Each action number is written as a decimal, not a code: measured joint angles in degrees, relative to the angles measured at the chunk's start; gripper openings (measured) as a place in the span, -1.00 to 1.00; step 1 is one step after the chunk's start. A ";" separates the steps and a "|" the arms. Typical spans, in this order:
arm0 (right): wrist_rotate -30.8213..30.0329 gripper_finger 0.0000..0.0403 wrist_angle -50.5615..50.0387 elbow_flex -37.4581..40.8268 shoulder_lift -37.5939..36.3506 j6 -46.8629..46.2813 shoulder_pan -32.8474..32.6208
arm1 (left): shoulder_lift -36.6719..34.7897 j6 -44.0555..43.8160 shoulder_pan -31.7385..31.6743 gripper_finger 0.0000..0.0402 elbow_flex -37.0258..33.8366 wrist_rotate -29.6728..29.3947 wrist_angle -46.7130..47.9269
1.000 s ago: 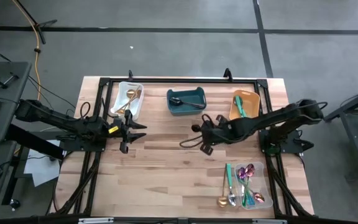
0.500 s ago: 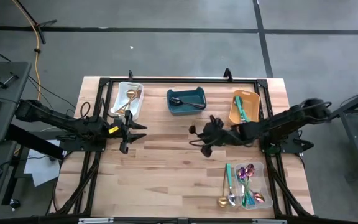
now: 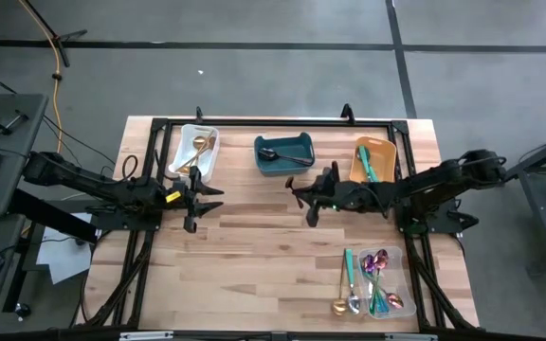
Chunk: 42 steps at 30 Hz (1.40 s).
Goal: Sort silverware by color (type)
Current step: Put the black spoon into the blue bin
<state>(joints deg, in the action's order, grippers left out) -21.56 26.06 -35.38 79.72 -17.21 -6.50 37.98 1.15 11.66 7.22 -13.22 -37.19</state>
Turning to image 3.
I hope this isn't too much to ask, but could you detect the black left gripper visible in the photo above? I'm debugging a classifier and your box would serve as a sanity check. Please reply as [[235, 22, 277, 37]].
[[166, 165, 226, 233]]

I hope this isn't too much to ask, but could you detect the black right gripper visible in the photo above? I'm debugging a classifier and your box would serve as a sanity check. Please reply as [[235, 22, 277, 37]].
[[285, 160, 367, 228]]

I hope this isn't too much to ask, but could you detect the black spoon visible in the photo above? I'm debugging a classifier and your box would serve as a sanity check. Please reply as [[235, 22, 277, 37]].
[[257, 147, 315, 167]]

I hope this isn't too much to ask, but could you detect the white plastic bin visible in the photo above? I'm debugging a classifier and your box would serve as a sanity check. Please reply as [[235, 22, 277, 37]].
[[167, 123, 221, 184]]

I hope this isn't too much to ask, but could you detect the dark teal plastic bin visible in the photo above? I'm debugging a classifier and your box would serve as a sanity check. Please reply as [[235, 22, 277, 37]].
[[253, 131, 316, 177]]

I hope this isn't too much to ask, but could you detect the yellow plastic bin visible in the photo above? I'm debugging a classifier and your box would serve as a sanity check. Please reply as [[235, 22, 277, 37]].
[[348, 135, 398, 187]]

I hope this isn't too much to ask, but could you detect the clear plastic bin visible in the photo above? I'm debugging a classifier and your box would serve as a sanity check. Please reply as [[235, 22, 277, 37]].
[[356, 245, 417, 319]]

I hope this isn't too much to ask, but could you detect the white paper sheet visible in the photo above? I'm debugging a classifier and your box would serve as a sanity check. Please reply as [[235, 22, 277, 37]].
[[35, 211, 98, 285]]

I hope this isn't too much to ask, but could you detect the black diagonal strut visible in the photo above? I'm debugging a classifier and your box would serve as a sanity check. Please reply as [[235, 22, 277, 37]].
[[8, 188, 100, 245]]

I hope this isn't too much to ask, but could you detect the black tripod stand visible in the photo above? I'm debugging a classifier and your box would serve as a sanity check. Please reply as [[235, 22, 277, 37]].
[[21, 0, 89, 67]]

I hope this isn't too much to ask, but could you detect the black round knob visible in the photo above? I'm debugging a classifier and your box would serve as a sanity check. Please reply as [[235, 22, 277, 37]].
[[13, 301, 32, 321]]

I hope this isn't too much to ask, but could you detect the black table frame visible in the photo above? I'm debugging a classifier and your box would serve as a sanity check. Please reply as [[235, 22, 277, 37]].
[[76, 116, 481, 332]]

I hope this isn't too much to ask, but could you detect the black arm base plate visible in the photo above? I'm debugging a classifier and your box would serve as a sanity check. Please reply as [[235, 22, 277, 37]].
[[393, 193, 466, 236], [90, 207, 164, 233]]

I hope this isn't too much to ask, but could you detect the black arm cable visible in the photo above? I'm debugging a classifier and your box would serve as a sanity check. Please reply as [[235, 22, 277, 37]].
[[460, 150, 509, 172], [120, 153, 139, 182]]

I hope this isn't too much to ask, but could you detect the black floor cable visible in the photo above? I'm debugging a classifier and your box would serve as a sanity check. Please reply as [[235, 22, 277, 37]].
[[0, 63, 117, 167]]

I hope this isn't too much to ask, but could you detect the silver bracket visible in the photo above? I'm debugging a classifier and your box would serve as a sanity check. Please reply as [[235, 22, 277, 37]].
[[118, 330, 175, 341], [384, 332, 439, 341]]

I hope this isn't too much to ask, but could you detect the yellow cable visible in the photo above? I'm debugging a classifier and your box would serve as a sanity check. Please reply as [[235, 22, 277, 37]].
[[16, 0, 64, 155]]

